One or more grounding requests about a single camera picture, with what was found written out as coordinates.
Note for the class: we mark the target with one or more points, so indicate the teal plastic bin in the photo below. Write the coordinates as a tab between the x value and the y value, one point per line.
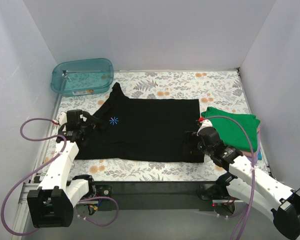
82	77

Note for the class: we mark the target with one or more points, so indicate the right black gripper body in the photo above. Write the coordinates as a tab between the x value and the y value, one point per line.
191	143

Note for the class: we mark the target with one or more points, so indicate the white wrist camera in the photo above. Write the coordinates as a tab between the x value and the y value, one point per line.
62	119
204	123

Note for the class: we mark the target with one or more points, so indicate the green folded t shirt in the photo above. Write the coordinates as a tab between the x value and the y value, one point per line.
234	128

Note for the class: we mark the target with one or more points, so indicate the lilac folded t shirt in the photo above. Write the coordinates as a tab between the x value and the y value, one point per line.
254	158

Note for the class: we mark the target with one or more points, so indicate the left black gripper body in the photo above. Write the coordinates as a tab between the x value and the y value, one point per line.
89	124

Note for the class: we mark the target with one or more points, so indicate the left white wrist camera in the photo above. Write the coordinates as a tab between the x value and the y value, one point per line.
62	119

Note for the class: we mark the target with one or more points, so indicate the floral table mat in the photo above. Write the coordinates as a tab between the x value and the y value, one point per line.
219	89

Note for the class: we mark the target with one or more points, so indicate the blue folded t shirt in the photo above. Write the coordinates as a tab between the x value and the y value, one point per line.
259	154

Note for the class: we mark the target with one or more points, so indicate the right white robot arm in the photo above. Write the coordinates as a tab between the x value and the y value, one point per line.
278	202

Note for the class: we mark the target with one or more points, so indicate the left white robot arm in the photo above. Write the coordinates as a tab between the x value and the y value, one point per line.
52	203

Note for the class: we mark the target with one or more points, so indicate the black t shirt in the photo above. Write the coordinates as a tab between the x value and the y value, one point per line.
151	130

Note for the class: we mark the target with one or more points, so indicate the aluminium frame rail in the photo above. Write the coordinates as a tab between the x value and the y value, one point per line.
150	210

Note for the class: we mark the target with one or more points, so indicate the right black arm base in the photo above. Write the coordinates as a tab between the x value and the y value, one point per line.
212	192

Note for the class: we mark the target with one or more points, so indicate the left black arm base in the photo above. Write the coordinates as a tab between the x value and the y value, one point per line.
98	190

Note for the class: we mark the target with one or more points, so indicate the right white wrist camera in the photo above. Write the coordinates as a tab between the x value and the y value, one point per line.
204	123

